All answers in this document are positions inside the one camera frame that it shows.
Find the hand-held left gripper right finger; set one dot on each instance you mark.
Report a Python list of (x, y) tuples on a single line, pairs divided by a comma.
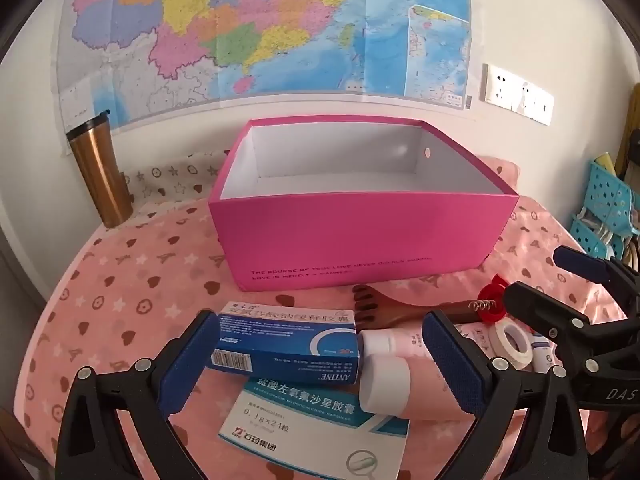
[(450, 360)]

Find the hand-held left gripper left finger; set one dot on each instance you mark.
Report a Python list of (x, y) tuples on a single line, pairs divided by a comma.
[(192, 360)]

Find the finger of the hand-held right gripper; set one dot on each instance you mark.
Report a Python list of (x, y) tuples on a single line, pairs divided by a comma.
[(540, 307), (575, 261)]

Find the red corkscrew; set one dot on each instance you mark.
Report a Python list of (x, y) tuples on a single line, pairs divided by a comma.
[(492, 297)]

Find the white tape roll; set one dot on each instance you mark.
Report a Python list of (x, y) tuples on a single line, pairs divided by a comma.
[(500, 342)]

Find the pale pink green-print tube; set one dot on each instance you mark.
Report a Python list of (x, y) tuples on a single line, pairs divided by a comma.
[(395, 342)]

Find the salmon pink tube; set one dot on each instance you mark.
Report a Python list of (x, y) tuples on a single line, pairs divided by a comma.
[(385, 382)]

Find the blue medicine box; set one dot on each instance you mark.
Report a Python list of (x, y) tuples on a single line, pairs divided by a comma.
[(280, 345)]

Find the white teal medicine box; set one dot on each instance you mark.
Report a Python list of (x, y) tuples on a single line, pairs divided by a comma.
[(300, 425)]

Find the pink cardboard box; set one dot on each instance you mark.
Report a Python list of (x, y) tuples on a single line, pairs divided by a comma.
[(350, 240)]

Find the blue plastic basket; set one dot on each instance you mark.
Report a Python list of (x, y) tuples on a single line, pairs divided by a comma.
[(587, 230), (607, 192)]

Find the small white blue box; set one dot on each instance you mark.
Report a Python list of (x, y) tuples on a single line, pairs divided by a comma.
[(542, 357)]

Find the pink printed blanket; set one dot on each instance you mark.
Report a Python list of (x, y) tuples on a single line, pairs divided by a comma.
[(125, 310)]

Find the yellow foam pad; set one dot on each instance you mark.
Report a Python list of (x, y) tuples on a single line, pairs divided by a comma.
[(603, 159)]

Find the yellow coat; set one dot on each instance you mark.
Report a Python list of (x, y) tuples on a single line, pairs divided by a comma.
[(632, 155)]

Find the cream star-print cloth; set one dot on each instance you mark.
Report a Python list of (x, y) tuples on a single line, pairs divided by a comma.
[(170, 180)]

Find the bronze travel tumbler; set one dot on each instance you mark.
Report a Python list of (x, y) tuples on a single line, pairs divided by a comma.
[(97, 175)]

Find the white wall socket panel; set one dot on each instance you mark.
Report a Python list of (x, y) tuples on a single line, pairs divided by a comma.
[(500, 85)]

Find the colourful wall map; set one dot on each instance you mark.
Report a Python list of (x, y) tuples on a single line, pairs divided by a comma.
[(250, 35)]

